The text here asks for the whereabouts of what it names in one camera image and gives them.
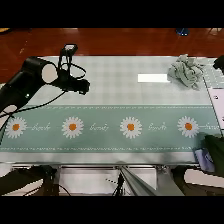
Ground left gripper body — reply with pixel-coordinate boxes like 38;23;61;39
58;75;91;96

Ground pale green shirt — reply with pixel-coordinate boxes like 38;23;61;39
167;53;207;91

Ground blue purple garment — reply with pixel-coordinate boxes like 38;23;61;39
192;147;215;173

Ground dark green garment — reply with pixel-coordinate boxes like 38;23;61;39
202;133;224;178

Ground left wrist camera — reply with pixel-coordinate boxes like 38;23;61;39
58;43;80;78

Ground silver frame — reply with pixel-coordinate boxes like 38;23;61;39
9;162;202;196

